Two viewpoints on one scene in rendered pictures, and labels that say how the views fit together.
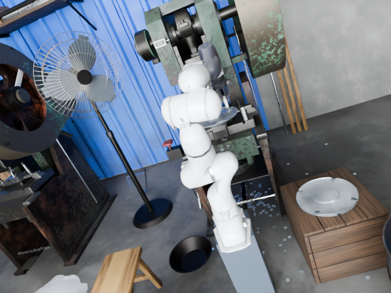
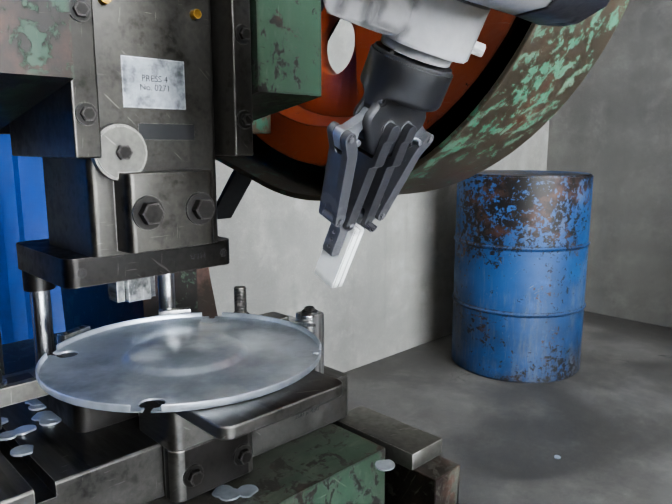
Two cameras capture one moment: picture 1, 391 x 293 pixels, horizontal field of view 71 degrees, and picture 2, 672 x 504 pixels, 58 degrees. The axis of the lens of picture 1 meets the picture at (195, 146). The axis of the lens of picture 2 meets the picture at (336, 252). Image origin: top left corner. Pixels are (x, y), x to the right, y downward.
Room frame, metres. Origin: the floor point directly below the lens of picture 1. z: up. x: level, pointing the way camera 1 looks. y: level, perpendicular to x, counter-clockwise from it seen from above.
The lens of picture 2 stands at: (1.20, 0.26, 1.00)
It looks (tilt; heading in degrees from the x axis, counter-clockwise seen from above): 10 degrees down; 302
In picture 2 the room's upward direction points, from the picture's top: straight up
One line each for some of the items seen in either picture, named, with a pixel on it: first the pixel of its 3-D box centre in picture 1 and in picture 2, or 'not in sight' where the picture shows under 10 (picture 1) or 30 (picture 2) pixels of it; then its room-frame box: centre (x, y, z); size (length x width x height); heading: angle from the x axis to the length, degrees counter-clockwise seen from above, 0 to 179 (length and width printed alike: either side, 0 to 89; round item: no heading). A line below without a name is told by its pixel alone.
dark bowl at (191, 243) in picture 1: (192, 256); not in sight; (1.40, 0.30, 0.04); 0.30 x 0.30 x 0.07
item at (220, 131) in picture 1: (219, 128); (214, 424); (1.61, -0.18, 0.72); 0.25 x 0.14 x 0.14; 166
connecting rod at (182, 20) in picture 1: (190, 38); not in sight; (1.78, -0.22, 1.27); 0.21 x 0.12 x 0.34; 166
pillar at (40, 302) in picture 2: not in sight; (41, 313); (1.86, -0.16, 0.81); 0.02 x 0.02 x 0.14
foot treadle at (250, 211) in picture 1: (244, 196); not in sight; (1.65, -0.19, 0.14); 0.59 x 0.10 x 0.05; 166
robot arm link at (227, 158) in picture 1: (222, 179); not in sight; (1.04, -0.05, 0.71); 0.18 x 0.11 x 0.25; 85
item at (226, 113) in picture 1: (215, 117); (186, 352); (1.66, -0.19, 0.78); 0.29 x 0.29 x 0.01
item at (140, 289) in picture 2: not in sight; (133, 283); (1.77, -0.22, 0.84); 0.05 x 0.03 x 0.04; 76
